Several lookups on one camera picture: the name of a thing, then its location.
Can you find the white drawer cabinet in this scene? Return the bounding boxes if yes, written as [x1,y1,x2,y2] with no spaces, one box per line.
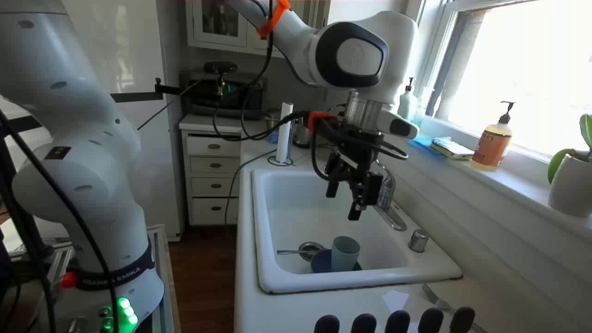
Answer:
[179,115,243,228]

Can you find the small chrome sink stopper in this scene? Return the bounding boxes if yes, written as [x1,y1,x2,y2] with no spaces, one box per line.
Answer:
[408,230,428,254]

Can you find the chrome sink faucet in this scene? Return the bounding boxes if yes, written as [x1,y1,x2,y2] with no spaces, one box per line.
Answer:
[377,169,406,231]

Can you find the orange soap dispenser bottle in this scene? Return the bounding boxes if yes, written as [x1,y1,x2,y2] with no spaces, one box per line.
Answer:
[471,100,513,170]

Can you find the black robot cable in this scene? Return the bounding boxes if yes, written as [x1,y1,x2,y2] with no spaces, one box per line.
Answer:
[134,0,410,218]

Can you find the blue bowl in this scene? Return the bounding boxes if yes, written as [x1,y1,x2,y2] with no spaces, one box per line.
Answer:
[310,250,330,272]

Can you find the green soap dispenser bottle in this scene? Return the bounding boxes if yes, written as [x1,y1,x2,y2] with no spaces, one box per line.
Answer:
[397,80,417,120]

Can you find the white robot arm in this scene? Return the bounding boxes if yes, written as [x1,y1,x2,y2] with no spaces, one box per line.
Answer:
[0,0,415,333]

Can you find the white potted plant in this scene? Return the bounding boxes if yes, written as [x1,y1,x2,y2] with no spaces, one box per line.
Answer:
[547,113,592,218]

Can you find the blue cloth on sill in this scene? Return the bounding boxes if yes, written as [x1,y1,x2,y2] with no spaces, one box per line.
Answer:
[410,135,441,159]

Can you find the silver fork in sink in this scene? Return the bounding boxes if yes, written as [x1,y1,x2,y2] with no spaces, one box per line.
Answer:
[275,250,303,255]

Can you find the white framed window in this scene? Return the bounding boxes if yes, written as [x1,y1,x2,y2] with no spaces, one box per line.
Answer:
[417,0,592,156]

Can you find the chrome sink drain strainer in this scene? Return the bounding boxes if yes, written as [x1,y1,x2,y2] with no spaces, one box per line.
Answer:
[297,241,323,261]

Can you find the yellow green sponge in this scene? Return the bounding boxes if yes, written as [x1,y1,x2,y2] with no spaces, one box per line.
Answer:
[430,137,473,161]

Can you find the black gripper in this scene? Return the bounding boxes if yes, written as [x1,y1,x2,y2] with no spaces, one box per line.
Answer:
[317,117,408,220]

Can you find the white farmhouse sink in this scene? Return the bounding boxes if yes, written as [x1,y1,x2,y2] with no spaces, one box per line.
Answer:
[251,170,462,294]

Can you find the light blue plastic cup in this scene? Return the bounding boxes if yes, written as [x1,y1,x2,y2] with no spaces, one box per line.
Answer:
[330,235,360,272]

